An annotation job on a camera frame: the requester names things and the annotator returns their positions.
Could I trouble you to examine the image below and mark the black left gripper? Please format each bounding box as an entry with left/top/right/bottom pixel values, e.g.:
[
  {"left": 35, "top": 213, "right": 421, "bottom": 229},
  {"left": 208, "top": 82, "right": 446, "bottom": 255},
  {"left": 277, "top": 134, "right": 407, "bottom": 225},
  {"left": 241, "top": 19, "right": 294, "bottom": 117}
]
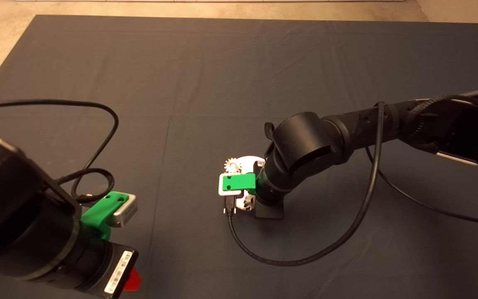
[{"left": 97, "top": 241, "right": 142, "bottom": 299}]

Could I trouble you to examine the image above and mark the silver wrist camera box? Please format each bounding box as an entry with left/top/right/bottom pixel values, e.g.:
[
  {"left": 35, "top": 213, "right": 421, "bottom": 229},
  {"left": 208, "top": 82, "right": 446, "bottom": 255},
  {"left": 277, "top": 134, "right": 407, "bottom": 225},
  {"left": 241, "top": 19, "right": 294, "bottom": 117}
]
[
  {"left": 218, "top": 172, "right": 244, "bottom": 197},
  {"left": 112, "top": 193, "right": 138, "bottom": 228}
]

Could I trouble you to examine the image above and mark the black right camera cable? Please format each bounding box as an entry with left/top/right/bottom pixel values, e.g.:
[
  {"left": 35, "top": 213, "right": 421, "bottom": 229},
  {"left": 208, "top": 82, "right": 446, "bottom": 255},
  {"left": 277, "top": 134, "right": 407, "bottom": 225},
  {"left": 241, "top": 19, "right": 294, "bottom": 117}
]
[{"left": 223, "top": 101, "right": 478, "bottom": 267}]

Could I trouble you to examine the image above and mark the green right camera mount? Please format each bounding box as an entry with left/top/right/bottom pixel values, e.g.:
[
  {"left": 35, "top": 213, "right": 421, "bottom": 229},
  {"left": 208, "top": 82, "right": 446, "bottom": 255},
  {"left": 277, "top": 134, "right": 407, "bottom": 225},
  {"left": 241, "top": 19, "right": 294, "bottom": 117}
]
[{"left": 221, "top": 173, "right": 259, "bottom": 196}]

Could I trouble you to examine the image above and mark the black camera cable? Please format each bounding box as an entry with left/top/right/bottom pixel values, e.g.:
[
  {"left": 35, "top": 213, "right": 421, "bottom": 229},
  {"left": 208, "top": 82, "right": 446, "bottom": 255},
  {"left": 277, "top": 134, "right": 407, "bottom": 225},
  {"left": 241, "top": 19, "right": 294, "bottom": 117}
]
[
  {"left": 223, "top": 101, "right": 478, "bottom": 267},
  {"left": 0, "top": 98, "right": 120, "bottom": 196}
]

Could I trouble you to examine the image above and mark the green left camera mount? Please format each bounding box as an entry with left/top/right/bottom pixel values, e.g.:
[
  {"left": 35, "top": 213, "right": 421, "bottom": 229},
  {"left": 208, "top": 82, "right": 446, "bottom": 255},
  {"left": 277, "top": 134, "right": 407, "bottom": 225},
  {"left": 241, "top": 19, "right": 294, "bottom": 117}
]
[{"left": 80, "top": 191, "right": 130, "bottom": 241}]

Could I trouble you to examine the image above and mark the braided black arm cable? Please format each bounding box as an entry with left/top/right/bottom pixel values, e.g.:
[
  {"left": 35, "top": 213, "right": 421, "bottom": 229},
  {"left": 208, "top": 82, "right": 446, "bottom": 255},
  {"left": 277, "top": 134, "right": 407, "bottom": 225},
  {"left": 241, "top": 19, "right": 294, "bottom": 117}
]
[
  {"left": 56, "top": 167, "right": 115, "bottom": 204},
  {"left": 405, "top": 94, "right": 478, "bottom": 126}
]

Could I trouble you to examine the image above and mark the dark grey table cloth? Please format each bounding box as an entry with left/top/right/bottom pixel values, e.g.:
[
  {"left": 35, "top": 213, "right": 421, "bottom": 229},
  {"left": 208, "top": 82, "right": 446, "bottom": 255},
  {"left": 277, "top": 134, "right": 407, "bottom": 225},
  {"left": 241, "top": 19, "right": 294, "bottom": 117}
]
[{"left": 0, "top": 15, "right": 478, "bottom": 299}]

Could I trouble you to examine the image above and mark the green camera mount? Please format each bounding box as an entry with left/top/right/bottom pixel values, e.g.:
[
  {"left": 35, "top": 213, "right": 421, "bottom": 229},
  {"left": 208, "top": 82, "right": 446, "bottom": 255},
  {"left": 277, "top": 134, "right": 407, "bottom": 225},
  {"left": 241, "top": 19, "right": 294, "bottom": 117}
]
[
  {"left": 221, "top": 173, "right": 259, "bottom": 196},
  {"left": 80, "top": 191, "right": 130, "bottom": 241}
]

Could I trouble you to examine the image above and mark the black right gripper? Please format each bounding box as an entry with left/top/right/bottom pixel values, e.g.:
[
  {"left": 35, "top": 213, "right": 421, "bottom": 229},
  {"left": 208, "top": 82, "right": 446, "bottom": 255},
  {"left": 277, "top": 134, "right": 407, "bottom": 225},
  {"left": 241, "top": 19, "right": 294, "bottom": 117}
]
[{"left": 252, "top": 160, "right": 285, "bottom": 220}]

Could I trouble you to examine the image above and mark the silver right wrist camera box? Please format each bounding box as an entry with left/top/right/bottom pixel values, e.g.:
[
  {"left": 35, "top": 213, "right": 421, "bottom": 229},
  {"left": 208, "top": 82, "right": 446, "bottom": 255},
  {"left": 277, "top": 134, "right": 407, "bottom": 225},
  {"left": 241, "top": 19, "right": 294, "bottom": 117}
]
[{"left": 218, "top": 172, "right": 244, "bottom": 197}]

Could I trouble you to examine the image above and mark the black left camera cable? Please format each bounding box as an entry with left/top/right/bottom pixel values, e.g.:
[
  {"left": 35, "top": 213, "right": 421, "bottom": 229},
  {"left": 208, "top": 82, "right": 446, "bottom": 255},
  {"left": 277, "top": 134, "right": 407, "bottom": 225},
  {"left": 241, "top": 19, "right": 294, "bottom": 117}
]
[{"left": 0, "top": 98, "right": 120, "bottom": 196}]

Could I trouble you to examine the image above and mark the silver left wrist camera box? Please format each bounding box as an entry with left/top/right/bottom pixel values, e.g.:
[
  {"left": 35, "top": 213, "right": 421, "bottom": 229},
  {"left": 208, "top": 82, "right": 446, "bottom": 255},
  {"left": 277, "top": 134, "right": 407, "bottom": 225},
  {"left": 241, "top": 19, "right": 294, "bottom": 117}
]
[{"left": 112, "top": 193, "right": 138, "bottom": 228}]

